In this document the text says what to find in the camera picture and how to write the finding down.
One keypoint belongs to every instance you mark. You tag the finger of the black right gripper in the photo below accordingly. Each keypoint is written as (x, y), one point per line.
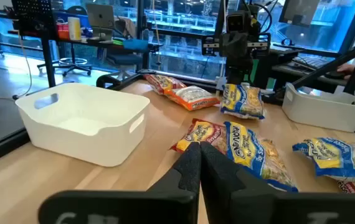
(241, 45)
(228, 45)

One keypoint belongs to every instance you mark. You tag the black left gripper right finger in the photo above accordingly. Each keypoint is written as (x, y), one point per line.
(233, 202)

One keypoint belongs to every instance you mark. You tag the white plastic bin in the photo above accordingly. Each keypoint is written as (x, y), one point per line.
(320, 115)

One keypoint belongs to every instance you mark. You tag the cream cylinder container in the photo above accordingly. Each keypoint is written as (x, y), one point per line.
(74, 29)

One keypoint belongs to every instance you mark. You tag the white bin with blue sticker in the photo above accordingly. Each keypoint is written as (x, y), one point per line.
(102, 146)

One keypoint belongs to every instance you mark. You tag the black monitor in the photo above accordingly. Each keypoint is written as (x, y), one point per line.
(299, 12)

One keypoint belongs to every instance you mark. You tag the black desk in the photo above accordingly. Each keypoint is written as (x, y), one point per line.
(289, 73)
(48, 62)

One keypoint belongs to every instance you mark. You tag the orange Maruchan ramen packet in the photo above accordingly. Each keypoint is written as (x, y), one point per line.
(193, 98)

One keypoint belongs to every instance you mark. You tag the silver laptop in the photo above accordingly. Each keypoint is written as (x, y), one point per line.
(100, 15)

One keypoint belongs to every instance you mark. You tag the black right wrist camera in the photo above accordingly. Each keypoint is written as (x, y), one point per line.
(238, 21)

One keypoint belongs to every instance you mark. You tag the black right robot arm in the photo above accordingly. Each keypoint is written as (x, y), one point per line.
(239, 74)

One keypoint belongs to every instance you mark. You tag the blue Maruchan ramen packet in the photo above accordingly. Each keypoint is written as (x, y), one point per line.
(252, 152)
(336, 158)
(243, 102)

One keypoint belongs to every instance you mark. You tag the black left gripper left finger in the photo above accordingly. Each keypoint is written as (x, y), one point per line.
(171, 199)

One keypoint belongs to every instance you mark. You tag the black stool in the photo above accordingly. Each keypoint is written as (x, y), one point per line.
(72, 53)

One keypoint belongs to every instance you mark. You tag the red box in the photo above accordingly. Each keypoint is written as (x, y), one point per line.
(62, 32)

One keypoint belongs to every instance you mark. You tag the black keyboard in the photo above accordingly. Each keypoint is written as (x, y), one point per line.
(311, 62)

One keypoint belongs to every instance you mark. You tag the blue office chair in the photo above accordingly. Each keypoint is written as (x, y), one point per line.
(124, 59)

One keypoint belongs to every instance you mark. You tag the black pegboard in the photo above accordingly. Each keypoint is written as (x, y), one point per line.
(34, 12)

